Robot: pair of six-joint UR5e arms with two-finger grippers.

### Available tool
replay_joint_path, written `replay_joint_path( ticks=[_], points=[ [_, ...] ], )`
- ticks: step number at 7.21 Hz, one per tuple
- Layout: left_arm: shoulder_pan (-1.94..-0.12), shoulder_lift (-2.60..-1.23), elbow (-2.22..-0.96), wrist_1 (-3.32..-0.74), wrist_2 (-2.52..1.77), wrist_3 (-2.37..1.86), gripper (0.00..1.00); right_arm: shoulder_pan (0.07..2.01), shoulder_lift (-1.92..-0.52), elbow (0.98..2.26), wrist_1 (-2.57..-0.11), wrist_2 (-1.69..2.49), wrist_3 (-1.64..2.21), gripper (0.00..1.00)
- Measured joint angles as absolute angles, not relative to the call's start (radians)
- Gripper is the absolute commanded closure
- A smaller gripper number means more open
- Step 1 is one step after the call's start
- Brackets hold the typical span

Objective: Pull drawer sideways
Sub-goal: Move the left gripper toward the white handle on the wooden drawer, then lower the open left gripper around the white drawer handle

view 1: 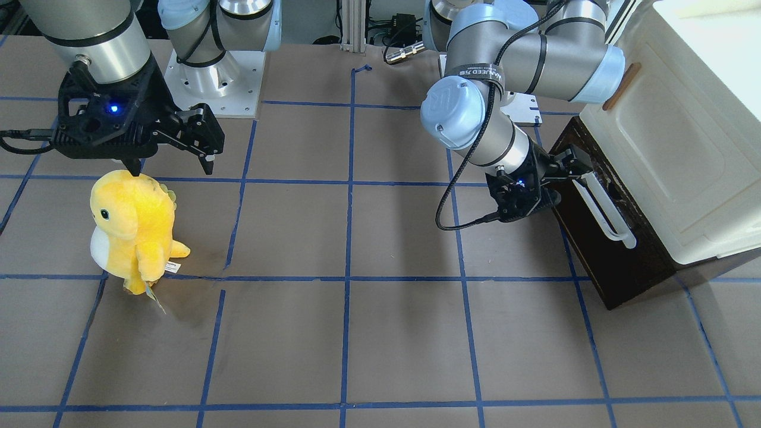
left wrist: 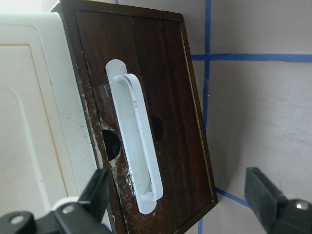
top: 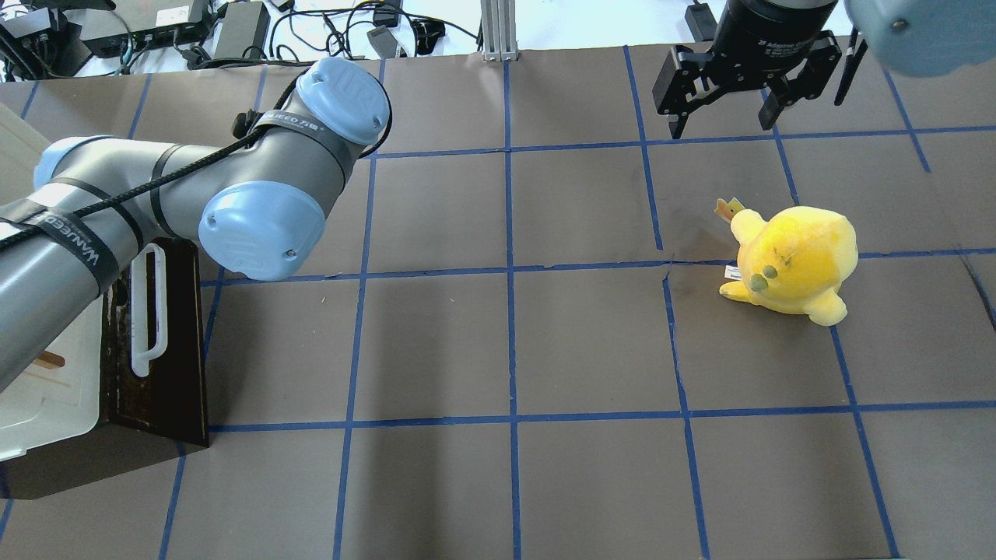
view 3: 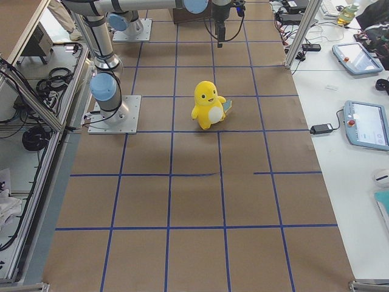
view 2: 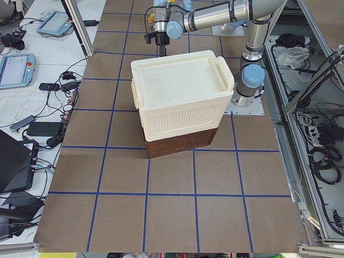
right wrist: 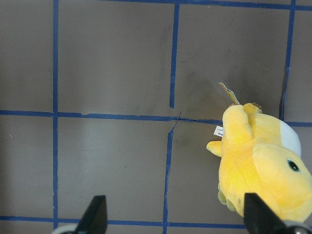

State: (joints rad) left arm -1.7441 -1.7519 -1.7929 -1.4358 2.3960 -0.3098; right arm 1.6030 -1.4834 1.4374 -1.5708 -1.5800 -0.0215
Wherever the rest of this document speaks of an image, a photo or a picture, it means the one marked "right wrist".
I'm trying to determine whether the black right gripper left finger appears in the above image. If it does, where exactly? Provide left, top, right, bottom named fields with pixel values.
left=76, top=195, right=108, bottom=234

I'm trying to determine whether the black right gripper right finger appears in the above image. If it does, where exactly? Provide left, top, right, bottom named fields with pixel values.
left=244, top=193, right=286, bottom=234

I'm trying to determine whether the yellow plush dinosaur toy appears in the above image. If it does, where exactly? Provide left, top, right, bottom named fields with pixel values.
left=207, top=90, right=312, bottom=222

